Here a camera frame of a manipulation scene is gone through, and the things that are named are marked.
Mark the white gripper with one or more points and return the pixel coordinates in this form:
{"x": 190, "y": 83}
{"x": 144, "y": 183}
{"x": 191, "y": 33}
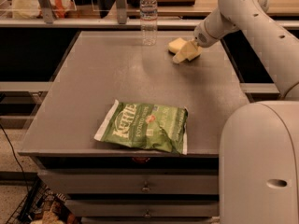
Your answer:
{"x": 202, "y": 37}

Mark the yellow sponge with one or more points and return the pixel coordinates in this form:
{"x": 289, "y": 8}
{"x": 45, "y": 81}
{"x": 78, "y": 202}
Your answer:
{"x": 175, "y": 45}

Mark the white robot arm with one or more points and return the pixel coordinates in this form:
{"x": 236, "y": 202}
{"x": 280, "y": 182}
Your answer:
{"x": 259, "y": 149}

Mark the green Kettle chip bag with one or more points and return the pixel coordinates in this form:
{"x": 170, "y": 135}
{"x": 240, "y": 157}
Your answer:
{"x": 145, "y": 126}

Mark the white and orange bag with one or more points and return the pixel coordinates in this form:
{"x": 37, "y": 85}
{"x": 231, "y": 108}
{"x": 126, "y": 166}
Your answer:
{"x": 30, "y": 9}

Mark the clear plastic water bottle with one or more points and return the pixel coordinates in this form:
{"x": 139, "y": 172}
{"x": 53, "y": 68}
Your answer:
{"x": 148, "y": 21}

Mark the grey drawer cabinet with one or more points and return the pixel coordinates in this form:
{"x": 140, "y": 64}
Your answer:
{"x": 102, "y": 182}

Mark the upper drawer metal knob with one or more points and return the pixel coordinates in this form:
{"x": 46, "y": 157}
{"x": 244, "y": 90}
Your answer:
{"x": 145, "y": 188}

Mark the drawer metal knob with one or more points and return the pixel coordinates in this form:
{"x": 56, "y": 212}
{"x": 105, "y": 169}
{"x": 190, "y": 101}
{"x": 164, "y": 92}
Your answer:
{"x": 147, "y": 214}
{"x": 145, "y": 188}

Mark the lower drawer metal knob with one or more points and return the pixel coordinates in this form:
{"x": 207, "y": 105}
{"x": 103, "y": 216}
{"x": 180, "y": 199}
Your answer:
{"x": 147, "y": 214}

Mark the metal shelf rail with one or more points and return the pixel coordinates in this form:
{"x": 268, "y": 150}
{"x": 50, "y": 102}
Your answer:
{"x": 98, "y": 24}

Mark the black wire basket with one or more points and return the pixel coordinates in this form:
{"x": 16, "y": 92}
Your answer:
{"x": 42, "y": 206}

